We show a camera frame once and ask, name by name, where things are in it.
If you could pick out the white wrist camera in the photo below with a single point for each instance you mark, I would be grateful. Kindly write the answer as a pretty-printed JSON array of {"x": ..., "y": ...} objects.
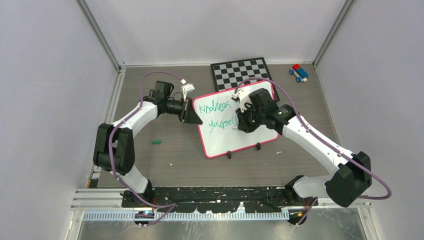
[
  {"x": 241, "y": 97},
  {"x": 186, "y": 88}
]

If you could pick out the black and white chessboard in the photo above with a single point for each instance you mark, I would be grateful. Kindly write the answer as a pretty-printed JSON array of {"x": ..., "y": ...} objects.
[{"x": 227, "y": 75}]

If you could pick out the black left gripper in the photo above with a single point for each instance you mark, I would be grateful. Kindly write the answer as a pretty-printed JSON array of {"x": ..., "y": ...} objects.
[{"x": 188, "y": 114}]

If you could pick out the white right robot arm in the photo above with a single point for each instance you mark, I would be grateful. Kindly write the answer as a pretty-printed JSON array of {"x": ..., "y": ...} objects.
[{"x": 348, "y": 173}]

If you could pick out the red-framed whiteboard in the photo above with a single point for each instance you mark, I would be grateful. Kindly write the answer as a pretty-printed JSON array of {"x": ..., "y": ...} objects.
[{"x": 219, "y": 132}]

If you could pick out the toy brick car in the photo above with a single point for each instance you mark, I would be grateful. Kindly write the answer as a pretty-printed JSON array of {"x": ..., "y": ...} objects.
[{"x": 300, "y": 74}]

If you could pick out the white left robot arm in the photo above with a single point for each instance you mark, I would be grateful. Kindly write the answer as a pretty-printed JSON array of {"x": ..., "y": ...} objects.
[{"x": 114, "y": 149}]

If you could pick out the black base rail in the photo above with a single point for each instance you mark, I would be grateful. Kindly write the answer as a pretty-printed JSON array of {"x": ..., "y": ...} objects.
[{"x": 219, "y": 200}]

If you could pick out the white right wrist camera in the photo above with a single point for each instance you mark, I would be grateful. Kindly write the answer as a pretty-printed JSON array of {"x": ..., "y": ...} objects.
[{"x": 241, "y": 97}]

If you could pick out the slotted cable duct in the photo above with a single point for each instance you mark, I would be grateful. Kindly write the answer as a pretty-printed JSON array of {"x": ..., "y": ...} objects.
[{"x": 150, "y": 215}]

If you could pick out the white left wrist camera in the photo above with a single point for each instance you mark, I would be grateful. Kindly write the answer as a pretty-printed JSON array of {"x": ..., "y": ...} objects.
[{"x": 186, "y": 88}]

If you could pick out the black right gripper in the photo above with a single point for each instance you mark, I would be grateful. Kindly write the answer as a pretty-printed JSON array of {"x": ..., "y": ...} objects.
[{"x": 243, "y": 124}]

